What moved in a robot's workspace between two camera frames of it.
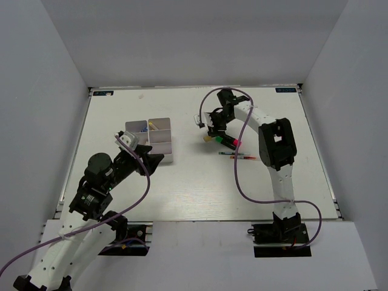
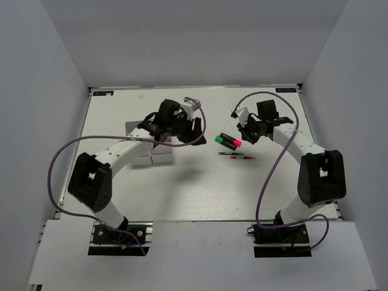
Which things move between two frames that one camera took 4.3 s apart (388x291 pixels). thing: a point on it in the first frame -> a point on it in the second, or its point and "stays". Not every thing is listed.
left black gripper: x=151 y=160 -> x=191 y=136
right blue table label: x=285 y=90 stays
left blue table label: x=103 y=93 stays
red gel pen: x=244 y=157 stays
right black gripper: x=214 y=130 -> x=245 y=130
